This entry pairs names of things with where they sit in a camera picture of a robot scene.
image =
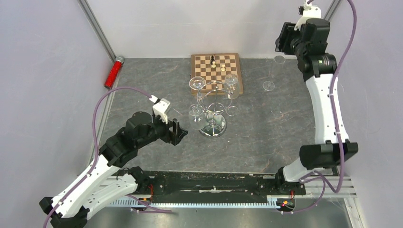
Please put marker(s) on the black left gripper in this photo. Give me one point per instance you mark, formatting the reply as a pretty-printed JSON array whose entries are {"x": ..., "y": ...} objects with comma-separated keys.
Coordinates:
[{"x": 170, "y": 137}]

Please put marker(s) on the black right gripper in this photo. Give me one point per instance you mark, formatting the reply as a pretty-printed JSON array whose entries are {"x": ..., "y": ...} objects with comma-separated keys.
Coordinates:
[{"x": 283, "y": 42}]

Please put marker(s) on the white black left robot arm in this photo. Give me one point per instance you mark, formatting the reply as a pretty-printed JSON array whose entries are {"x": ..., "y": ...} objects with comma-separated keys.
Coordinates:
[{"x": 83, "y": 198}]

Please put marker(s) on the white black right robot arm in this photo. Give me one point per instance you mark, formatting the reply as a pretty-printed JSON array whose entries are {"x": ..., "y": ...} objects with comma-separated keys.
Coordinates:
[{"x": 332, "y": 147}]

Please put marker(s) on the chrome wine glass rack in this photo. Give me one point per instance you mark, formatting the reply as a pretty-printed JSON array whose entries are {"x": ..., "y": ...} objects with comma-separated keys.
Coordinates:
[{"x": 215, "y": 102}]

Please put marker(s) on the wooden chessboard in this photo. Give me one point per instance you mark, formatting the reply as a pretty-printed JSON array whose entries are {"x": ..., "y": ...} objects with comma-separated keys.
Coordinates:
[{"x": 201, "y": 66}]

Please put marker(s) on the red cylindrical can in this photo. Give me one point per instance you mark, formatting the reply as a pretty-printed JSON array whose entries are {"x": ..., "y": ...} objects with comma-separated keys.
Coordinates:
[{"x": 119, "y": 60}]

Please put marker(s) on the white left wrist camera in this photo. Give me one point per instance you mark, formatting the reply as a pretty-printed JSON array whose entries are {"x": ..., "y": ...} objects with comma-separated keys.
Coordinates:
[{"x": 161, "y": 107}]

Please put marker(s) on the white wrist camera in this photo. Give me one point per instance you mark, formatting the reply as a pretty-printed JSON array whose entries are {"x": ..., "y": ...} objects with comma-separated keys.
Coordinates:
[
  {"x": 161, "y": 107},
  {"x": 307, "y": 11}
]

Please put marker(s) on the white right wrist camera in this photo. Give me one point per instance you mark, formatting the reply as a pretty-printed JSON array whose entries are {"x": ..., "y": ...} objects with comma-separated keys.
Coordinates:
[{"x": 307, "y": 11}]

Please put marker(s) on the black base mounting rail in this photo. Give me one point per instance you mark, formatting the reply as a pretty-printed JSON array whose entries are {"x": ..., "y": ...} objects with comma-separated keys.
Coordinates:
[{"x": 215, "y": 187}]

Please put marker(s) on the white slotted cable duct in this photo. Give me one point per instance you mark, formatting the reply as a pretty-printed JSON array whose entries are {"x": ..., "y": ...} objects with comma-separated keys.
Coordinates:
[{"x": 271, "y": 203}]

